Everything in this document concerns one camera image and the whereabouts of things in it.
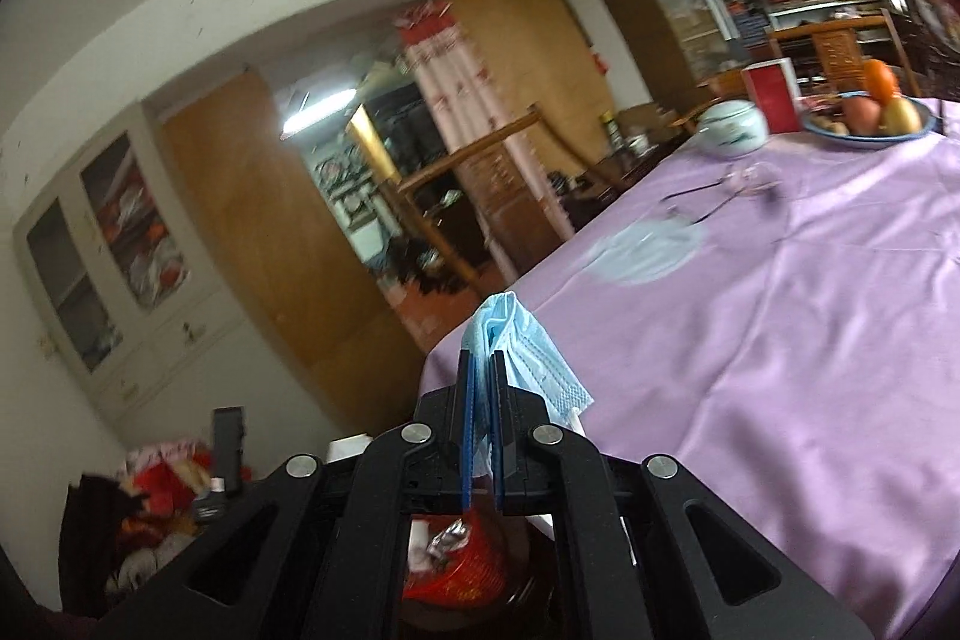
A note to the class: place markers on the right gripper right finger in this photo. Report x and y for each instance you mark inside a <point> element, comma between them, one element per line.
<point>647,550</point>

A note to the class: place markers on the yellow pear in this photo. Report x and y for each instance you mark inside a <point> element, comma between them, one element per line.
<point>900,117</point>

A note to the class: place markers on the white ceramic jar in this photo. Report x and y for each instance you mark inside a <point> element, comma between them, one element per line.
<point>731,129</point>

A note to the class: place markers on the white glass cabinet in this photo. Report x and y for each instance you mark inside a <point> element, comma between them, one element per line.
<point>120,276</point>

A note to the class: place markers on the red white box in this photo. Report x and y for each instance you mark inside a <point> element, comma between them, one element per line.
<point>773,88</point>

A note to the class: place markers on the purple tablecloth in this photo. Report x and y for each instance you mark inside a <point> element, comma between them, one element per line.
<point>800,357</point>

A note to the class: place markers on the red trash bin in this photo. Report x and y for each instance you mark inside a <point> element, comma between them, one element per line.
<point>455,562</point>

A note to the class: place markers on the red apple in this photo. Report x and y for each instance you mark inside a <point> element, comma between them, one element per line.
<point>861,115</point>

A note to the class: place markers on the brown glass cabinet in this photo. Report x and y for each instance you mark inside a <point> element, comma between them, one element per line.
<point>677,45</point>

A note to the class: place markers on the blue fruit plate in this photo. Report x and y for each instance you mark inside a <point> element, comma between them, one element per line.
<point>824,118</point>

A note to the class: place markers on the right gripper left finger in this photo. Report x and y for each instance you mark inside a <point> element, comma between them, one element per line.
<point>315,550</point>

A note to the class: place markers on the eyeglasses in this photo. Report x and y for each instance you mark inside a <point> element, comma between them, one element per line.
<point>737,181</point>

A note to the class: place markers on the wooden chair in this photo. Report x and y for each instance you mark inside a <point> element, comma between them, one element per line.
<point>504,201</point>

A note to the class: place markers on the blue face mask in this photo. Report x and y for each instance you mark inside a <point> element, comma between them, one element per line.
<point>533,363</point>

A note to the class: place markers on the orange fruit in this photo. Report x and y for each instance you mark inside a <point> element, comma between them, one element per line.
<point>880,81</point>

